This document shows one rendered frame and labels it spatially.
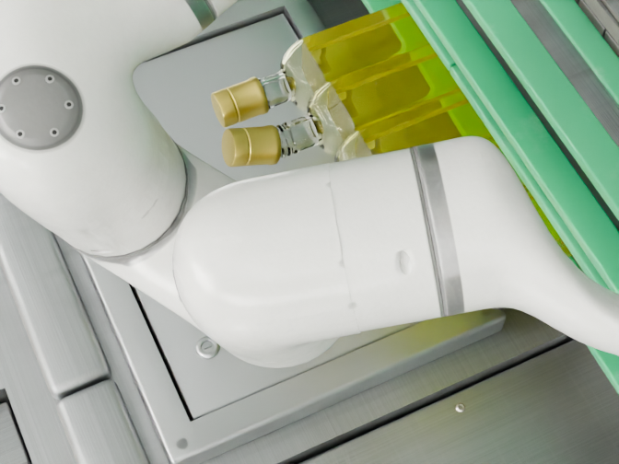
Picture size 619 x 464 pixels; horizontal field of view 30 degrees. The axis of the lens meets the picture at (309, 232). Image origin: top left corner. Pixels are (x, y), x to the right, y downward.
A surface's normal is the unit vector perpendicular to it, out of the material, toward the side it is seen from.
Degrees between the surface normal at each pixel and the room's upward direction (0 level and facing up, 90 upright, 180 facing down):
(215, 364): 90
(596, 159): 90
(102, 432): 90
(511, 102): 90
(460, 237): 70
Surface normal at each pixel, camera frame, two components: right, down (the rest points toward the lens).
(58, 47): 0.26, -0.40
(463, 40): 0.01, -0.51
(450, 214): -0.10, -0.17
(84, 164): 0.58, 0.44
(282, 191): -0.20, -0.72
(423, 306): 0.11, 0.80
